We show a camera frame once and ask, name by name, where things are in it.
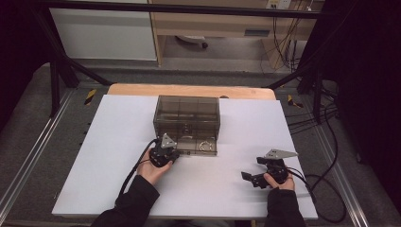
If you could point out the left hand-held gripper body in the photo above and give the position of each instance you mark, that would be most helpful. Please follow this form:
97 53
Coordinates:
162 154

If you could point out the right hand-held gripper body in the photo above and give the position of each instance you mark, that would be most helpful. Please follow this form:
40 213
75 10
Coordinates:
279 171

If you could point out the smoky transparent drawer box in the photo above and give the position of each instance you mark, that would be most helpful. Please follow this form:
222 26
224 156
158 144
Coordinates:
186 108

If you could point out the person's right hand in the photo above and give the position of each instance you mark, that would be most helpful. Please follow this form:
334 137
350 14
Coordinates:
283 186

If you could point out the person's left hand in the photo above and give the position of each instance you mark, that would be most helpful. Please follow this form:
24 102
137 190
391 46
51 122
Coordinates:
151 173

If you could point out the white foam board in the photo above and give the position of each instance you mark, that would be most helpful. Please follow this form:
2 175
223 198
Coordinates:
110 142

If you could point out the wooden table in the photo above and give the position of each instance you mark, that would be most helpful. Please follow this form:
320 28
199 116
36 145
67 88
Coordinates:
189 90

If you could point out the office chair base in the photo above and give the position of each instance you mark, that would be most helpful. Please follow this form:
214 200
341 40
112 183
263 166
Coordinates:
190 38

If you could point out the black curtain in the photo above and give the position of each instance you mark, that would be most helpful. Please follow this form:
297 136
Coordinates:
372 78
15 47

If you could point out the white cabinet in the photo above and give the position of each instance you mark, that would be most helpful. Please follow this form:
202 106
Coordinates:
104 34

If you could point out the wooden desk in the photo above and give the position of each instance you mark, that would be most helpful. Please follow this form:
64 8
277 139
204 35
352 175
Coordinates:
214 25

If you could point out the white power outlet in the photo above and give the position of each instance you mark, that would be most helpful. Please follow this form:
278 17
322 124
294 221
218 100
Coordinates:
279 3

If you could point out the aluminium rail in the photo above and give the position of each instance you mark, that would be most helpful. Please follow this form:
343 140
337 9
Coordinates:
37 148
339 176

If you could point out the black metal frame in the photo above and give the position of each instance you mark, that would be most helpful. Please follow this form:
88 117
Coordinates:
189 8

